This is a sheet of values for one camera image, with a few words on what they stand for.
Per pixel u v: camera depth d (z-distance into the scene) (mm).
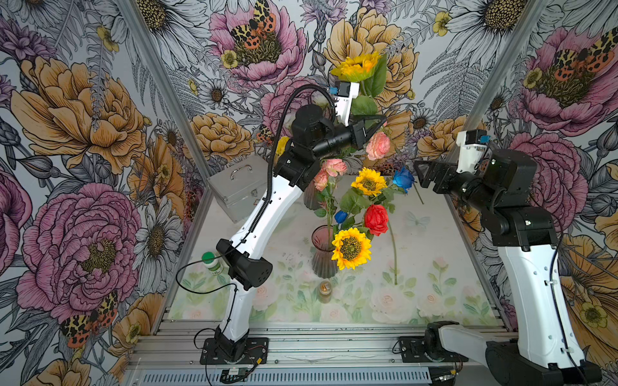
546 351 357
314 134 506
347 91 512
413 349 742
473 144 496
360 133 552
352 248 526
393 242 992
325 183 701
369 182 628
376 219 606
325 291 778
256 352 739
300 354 744
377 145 650
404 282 893
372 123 575
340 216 711
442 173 521
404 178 618
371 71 489
